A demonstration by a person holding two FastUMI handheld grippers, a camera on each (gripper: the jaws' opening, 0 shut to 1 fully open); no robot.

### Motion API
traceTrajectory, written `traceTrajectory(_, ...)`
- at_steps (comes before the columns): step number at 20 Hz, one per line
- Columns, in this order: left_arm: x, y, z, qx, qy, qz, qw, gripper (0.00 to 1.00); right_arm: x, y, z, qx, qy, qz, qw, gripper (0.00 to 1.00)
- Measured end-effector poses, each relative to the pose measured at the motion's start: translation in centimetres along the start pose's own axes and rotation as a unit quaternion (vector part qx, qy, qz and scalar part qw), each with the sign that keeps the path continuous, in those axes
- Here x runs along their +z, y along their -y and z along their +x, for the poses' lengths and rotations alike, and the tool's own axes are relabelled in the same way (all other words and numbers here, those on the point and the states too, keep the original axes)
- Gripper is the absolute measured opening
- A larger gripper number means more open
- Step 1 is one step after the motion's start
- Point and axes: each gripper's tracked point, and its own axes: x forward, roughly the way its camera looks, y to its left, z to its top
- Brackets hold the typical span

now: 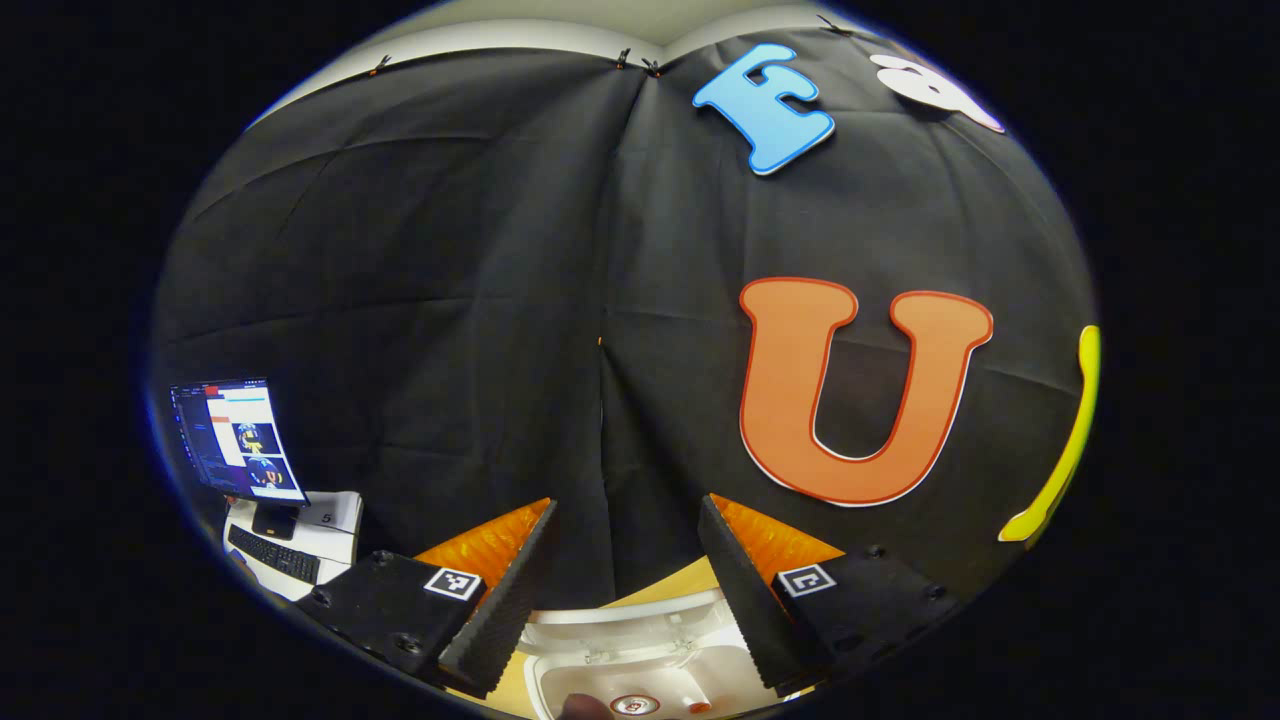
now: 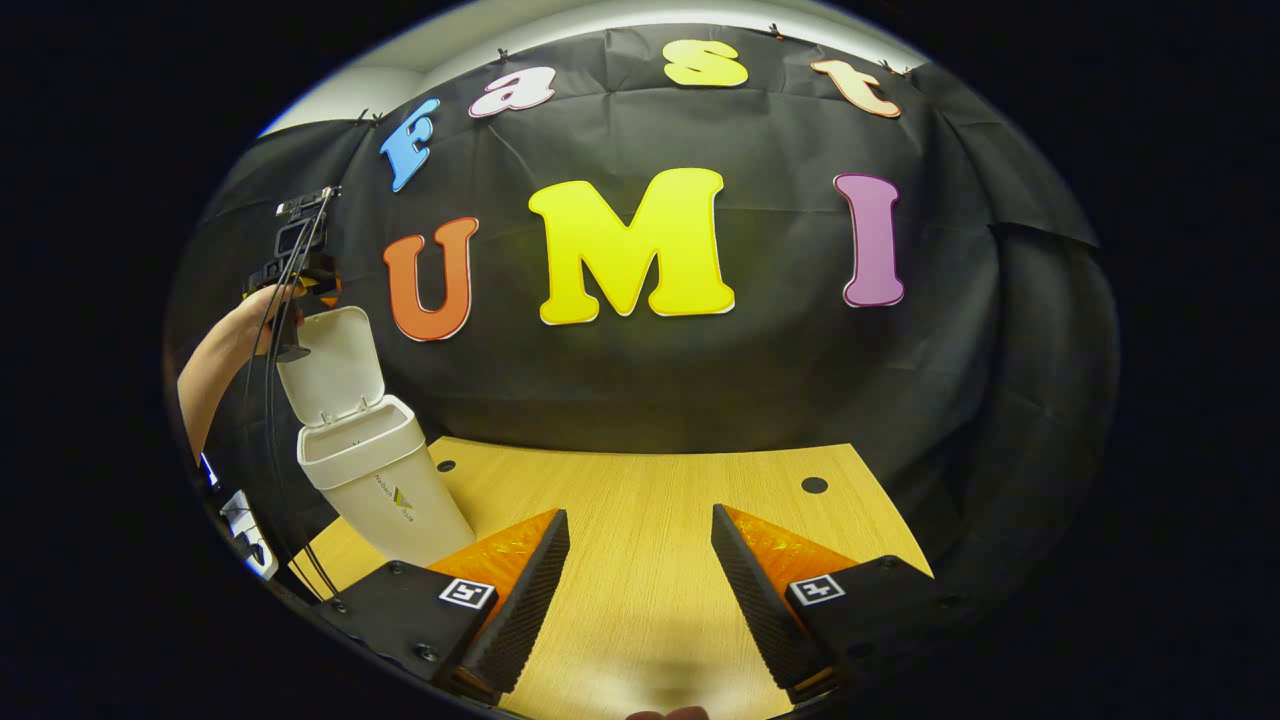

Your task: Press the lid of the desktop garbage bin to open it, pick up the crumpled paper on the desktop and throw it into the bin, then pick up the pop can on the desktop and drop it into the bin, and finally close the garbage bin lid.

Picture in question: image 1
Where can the black keyboard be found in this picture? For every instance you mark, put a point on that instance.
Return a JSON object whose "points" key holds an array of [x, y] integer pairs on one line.
{"points": [[275, 555]]}

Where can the black backdrop cloth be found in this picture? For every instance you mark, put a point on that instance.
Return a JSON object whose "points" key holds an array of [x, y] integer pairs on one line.
{"points": [[450, 300]]}

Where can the white desktop garbage bin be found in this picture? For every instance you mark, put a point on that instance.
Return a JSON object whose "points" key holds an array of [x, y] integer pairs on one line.
{"points": [[640, 665]]}

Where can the computer monitor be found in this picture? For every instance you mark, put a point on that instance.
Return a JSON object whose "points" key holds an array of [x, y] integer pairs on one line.
{"points": [[240, 440]]}

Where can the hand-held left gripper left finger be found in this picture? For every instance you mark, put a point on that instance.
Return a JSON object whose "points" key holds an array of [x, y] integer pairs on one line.
{"points": [[510, 600]]}

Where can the white side table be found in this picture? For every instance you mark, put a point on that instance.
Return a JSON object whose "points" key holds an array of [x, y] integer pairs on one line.
{"points": [[335, 550]]}

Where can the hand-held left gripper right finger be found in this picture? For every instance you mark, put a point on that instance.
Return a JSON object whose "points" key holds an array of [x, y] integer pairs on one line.
{"points": [[745, 600]]}

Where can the orange pop can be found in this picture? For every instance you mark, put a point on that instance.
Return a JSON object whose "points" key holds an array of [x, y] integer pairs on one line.
{"points": [[634, 705]]}

